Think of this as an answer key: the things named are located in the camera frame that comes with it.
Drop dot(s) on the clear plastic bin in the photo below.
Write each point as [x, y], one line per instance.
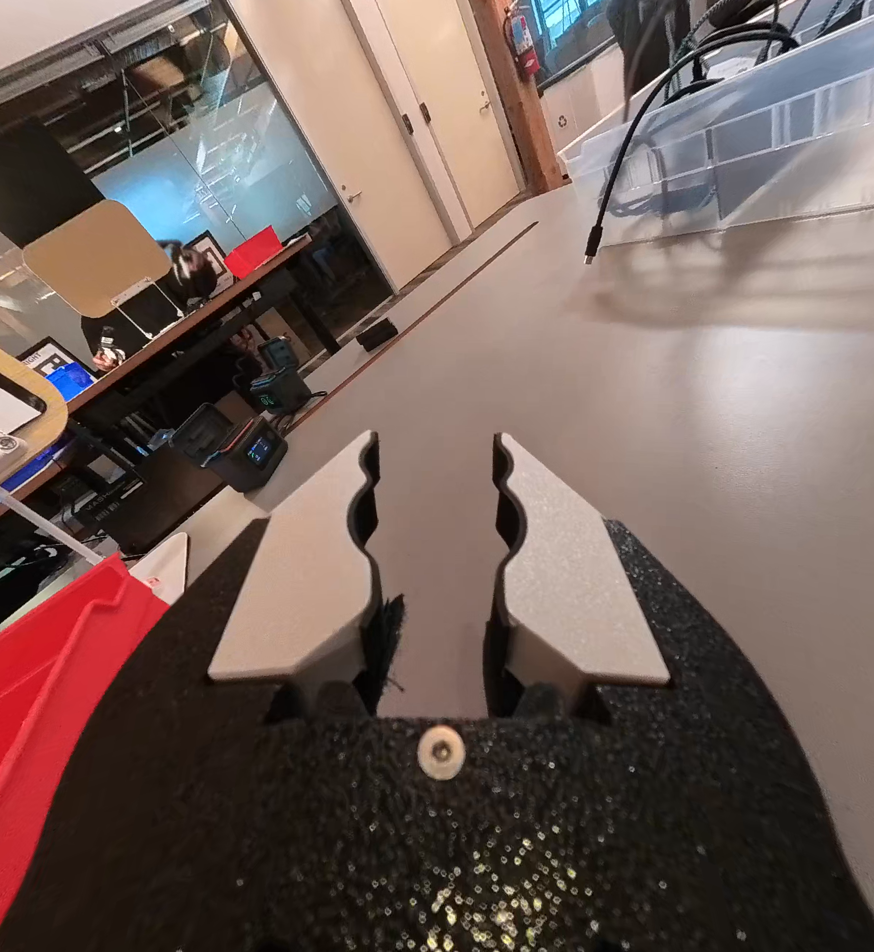
[779, 126]

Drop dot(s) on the small black block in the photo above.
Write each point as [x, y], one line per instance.
[377, 335]

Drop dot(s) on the large red bin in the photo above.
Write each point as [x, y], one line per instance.
[28, 706]

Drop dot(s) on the red fire extinguisher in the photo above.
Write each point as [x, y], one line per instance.
[520, 41]

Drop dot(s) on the black flat case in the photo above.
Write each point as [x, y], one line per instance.
[102, 502]

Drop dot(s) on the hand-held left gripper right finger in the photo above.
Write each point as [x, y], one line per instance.
[578, 587]

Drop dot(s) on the small red bin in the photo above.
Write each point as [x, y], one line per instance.
[252, 253]

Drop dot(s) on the tan rounded board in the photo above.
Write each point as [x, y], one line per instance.
[98, 256]

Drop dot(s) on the white plastic tray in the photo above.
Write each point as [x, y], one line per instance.
[163, 569]

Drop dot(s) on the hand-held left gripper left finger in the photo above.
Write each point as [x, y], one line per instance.
[303, 580]

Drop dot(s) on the wooden post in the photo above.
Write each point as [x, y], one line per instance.
[526, 126]

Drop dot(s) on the blue bin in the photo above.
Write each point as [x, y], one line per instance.
[72, 381]

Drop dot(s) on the black screen panel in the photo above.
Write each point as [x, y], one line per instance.
[20, 178]

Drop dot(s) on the black power station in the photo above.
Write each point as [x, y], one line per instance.
[281, 387]
[217, 446]

